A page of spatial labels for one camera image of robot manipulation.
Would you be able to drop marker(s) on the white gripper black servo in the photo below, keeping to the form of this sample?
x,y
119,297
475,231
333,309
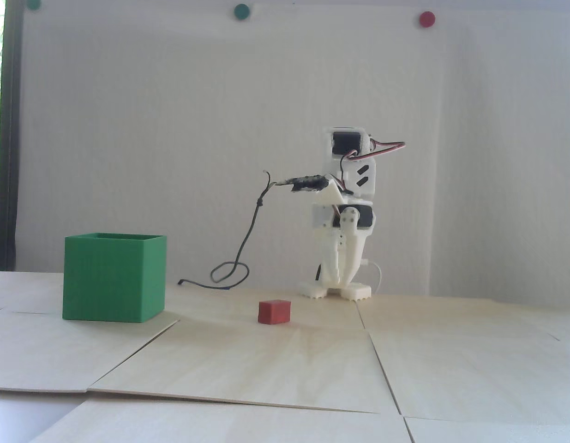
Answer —
x,y
336,258

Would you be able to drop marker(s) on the red block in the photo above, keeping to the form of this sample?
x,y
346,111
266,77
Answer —
x,y
274,313

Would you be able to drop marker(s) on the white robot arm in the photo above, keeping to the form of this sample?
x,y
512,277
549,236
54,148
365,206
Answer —
x,y
354,191

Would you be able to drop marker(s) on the green box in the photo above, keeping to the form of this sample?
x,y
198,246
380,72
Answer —
x,y
109,281

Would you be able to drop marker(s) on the light plywood board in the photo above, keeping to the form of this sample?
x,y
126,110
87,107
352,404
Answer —
x,y
497,434
474,369
197,311
220,424
31,290
248,364
58,355

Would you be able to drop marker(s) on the white backdrop sheet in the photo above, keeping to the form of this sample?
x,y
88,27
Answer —
x,y
174,138

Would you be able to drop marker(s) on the red round magnet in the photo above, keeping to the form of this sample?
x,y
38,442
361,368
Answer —
x,y
427,19

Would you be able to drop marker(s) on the green round magnet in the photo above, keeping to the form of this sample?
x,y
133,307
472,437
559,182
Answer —
x,y
242,11
33,3

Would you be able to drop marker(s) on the wrist camera on white mount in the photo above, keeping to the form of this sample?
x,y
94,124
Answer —
x,y
308,183

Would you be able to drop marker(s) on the dark window frame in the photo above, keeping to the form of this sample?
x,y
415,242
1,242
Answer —
x,y
10,138

